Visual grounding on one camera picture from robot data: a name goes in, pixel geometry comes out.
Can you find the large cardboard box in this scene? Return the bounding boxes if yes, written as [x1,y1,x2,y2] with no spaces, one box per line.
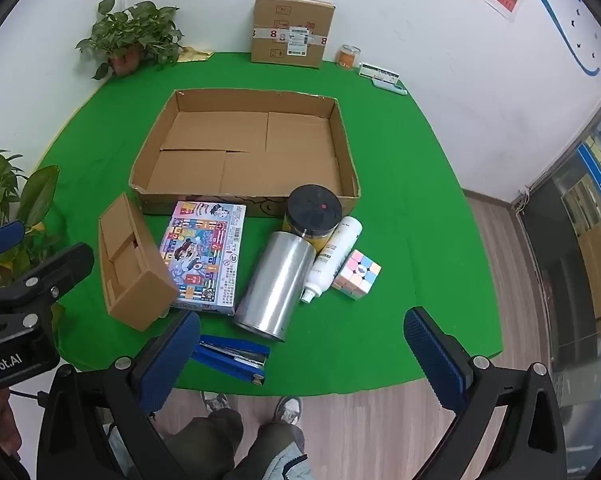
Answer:
[129,88,361,219]

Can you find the small orange jar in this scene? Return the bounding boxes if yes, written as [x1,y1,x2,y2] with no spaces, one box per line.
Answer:
[337,44,361,70]

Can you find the person's shoe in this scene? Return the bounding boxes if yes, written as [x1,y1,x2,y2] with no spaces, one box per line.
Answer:
[273,395,303,426]
[200,391,230,413]

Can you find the colourful board game box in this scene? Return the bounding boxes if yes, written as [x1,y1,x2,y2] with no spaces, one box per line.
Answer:
[159,201,248,317]

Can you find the pastel puzzle cube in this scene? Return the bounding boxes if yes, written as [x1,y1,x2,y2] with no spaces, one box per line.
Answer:
[331,249,383,301]

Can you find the small brown carton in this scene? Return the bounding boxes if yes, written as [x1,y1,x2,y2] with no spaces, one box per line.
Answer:
[98,192,180,332]

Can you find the person's right shoe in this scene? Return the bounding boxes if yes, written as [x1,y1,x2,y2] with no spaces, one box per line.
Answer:
[273,395,303,426]

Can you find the person's light jacket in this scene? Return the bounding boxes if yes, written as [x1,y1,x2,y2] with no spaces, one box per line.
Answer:
[225,440,311,480]

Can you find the small leafy potted plant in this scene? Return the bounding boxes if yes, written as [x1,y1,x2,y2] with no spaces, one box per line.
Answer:
[75,0,185,81]

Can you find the stacked cardboard boxes behind glass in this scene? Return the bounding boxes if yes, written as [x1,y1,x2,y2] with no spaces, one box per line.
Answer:
[565,175,601,321]

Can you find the yellow paper envelope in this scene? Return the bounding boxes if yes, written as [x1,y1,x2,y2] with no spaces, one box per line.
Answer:
[178,46,215,62]

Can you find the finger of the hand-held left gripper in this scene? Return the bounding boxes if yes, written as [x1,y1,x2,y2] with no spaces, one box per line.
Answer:
[0,242,95,317]
[0,220,27,264]

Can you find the person's left hand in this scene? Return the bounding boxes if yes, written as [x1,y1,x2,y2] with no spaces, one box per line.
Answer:
[0,391,24,462]

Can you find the silver metal can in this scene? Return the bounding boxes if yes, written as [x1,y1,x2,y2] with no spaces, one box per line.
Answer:
[233,231,317,343]

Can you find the large-leaf potted plant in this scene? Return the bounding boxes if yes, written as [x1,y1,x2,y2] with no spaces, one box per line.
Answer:
[0,149,61,291]

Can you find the green tablecloth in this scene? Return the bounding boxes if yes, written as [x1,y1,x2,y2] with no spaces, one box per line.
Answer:
[36,51,503,397]

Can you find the yellow jar with black lid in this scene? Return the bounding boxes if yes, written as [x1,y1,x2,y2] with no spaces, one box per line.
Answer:
[283,185,343,256]

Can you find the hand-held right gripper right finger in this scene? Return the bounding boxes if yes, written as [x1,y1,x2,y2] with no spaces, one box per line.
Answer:
[403,306,567,480]

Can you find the blue wall decal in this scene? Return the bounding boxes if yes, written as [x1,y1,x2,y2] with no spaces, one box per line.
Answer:
[510,0,601,77]

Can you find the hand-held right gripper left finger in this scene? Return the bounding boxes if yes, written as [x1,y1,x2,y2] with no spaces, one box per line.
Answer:
[36,310,201,480]

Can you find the sealed cardboard shipping box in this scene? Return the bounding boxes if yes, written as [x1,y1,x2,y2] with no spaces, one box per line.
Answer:
[251,0,336,70]

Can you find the person's dark trousers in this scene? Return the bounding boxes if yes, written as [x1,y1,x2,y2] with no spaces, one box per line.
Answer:
[155,407,306,480]

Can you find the blue stapler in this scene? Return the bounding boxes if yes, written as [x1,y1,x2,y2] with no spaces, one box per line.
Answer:
[190,334,271,387]

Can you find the person's left shoe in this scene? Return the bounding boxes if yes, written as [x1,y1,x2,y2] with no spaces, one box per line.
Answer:
[200,391,230,413]

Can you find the white spray bottle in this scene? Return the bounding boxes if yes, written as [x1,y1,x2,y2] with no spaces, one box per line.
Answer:
[300,216,363,305]

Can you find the glass door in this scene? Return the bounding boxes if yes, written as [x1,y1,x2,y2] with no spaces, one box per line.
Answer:
[515,85,601,461]

